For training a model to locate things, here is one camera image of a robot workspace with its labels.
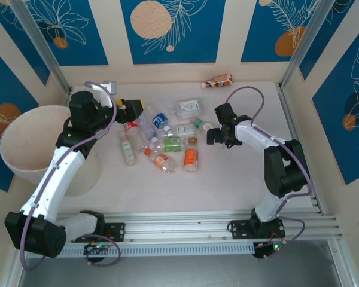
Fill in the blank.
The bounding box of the blue label Pocari bottle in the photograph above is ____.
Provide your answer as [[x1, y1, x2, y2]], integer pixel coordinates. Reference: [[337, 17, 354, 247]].
[[151, 111, 173, 132]]

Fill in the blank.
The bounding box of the square clear bottle white label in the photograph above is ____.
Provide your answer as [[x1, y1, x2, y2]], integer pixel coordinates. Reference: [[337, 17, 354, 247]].
[[168, 97, 205, 121]]

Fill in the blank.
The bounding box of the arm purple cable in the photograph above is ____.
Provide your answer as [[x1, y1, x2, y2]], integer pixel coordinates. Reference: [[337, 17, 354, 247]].
[[19, 81, 122, 273], [226, 86, 315, 261]]

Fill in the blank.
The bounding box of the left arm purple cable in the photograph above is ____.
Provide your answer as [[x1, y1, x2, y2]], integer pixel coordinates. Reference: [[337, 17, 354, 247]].
[[19, 81, 122, 273]]

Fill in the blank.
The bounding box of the orange label bottle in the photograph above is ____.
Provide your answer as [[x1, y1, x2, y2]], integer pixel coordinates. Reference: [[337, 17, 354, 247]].
[[182, 136, 201, 173]]

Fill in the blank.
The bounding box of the slotted grey cable duct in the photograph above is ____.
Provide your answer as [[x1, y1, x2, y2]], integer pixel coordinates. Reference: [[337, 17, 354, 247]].
[[25, 242, 255, 260]]

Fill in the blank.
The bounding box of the beige round bin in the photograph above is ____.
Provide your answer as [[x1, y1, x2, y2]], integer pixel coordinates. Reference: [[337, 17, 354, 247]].
[[0, 104, 102, 197]]

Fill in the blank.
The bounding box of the bright green label bottle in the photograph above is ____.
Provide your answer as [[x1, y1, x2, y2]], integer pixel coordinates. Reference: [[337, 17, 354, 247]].
[[148, 136, 188, 154]]

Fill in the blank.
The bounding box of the orange cap clear bottle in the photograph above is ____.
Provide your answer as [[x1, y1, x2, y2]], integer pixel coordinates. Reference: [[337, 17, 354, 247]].
[[142, 148, 178, 175]]

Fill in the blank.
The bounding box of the clear bottle green neck band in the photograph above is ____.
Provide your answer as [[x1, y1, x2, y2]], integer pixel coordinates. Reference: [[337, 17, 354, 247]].
[[175, 118, 212, 136]]

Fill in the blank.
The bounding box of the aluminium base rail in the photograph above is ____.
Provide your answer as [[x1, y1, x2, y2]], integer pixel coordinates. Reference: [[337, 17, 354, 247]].
[[16, 210, 344, 246]]

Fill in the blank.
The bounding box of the long clear bottle pale label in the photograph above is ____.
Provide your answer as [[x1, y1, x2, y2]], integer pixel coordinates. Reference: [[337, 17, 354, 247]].
[[117, 130, 138, 166]]

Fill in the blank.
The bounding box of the red cap clear bottle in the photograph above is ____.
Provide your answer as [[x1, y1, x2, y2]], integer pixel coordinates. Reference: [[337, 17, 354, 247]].
[[123, 121, 142, 148]]

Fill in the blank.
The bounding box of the brown coffee bottle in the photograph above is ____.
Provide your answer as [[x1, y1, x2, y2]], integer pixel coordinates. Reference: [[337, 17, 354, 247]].
[[200, 73, 234, 90]]

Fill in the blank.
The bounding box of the grey metal sheet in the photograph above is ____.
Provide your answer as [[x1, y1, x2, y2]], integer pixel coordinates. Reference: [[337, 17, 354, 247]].
[[17, 240, 342, 287]]

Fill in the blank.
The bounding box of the small circuit board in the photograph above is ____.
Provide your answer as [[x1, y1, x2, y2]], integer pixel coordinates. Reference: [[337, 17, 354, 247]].
[[252, 240, 288, 260], [83, 242, 112, 255]]

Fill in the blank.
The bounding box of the aluminium frame post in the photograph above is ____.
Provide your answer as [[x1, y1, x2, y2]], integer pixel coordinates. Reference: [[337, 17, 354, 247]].
[[279, 0, 333, 90], [8, 0, 74, 96]]

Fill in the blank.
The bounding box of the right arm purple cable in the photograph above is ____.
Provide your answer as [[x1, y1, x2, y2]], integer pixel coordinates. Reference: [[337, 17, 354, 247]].
[[226, 86, 315, 261]]

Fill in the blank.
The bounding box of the aluminium frame rail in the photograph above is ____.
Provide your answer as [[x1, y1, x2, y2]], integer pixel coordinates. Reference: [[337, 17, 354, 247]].
[[327, 239, 355, 287], [4, 249, 28, 287]]

